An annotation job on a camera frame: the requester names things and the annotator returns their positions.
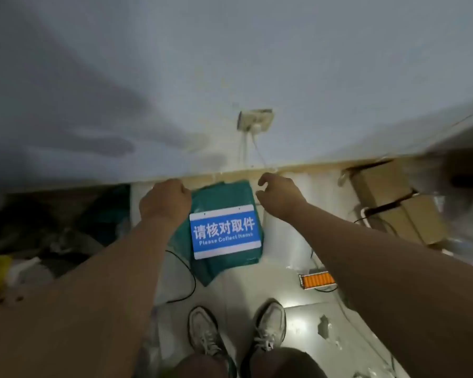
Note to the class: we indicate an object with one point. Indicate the person's right thumb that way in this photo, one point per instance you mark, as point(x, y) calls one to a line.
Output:
point(260, 197)

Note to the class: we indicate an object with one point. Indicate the white plug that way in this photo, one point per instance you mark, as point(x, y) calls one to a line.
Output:
point(256, 128)

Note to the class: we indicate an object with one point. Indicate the blue and white sign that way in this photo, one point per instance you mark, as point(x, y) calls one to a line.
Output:
point(225, 231)

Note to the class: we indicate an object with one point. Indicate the orange and white device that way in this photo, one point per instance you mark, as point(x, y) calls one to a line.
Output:
point(317, 280)

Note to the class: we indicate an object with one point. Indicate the person's left forearm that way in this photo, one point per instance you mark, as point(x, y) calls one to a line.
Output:
point(82, 307)

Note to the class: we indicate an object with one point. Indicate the white wall socket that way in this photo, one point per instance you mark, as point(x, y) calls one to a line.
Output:
point(255, 118)

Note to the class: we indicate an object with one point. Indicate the person's right leg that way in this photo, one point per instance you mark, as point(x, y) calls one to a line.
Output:
point(282, 364)

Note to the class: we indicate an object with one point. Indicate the person's left fingers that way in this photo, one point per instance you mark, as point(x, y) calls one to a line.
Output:
point(172, 184)

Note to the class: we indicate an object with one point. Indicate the person's leg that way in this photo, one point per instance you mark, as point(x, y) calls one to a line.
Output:
point(203, 366)
point(282, 364)

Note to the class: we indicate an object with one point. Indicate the brown cardboard box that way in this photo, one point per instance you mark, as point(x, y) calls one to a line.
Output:
point(380, 184)
point(419, 220)

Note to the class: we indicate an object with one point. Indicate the person's right forearm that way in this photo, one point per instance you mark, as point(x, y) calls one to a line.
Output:
point(398, 295)

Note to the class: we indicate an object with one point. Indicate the person's right grey sneaker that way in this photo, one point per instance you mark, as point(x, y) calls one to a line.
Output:
point(270, 325)

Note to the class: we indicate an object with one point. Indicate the green plastic bag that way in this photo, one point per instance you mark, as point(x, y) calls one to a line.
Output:
point(216, 236)

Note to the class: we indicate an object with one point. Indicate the person's right hand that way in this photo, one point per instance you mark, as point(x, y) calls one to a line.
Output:
point(280, 197)

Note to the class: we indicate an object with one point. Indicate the person's left grey sneaker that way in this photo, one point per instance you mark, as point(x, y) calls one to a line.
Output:
point(204, 331)

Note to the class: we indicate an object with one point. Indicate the person's left hand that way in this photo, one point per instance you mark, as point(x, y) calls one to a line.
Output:
point(163, 204)

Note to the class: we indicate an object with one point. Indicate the person's left leg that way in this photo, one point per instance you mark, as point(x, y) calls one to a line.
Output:
point(203, 366)

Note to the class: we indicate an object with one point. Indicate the person's grey sneaker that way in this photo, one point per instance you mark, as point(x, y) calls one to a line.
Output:
point(204, 331)
point(270, 325)

